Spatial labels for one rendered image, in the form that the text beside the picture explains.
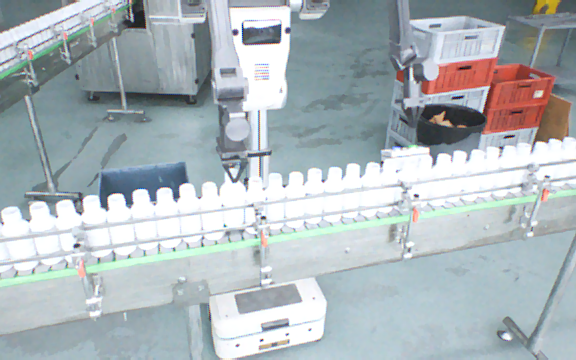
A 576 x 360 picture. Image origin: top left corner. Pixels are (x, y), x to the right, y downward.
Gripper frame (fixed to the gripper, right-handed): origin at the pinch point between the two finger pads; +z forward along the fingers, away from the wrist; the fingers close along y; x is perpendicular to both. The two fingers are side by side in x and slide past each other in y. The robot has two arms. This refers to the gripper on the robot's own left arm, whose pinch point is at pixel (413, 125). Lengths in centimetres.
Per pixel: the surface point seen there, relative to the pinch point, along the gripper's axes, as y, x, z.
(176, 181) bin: -78, 45, 17
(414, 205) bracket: -15.4, -25.2, 20.2
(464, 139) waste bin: 106, 116, 25
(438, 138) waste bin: 92, 123, 23
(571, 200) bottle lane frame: 50, -15, 30
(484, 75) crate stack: 159, 164, -14
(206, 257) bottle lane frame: -75, -16, 29
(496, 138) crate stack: 193, 191, 39
